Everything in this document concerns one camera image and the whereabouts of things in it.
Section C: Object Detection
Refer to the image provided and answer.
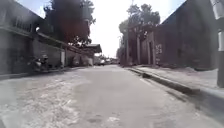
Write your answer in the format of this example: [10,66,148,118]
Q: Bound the distant vehicle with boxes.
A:
[96,58,107,66]

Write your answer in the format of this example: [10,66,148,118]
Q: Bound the grey concrete road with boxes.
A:
[0,64,224,128]

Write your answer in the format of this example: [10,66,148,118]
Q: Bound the group of tall trees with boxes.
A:
[115,3,162,67]

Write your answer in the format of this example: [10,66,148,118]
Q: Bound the large dark tree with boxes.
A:
[43,0,97,46]

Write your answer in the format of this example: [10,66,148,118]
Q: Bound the parked motorcycle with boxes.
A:
[27,54,54,74]

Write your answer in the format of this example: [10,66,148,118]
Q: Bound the raised grey pavement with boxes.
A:
[126,65,224,118]

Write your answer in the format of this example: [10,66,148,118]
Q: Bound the grey low building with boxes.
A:
[0,0,103,76]

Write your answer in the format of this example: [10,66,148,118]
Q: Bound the dark utility pole with signs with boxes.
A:
[209,0,224,89]

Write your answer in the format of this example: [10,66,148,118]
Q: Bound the dark building with wall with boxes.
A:
[139,0,221,71]

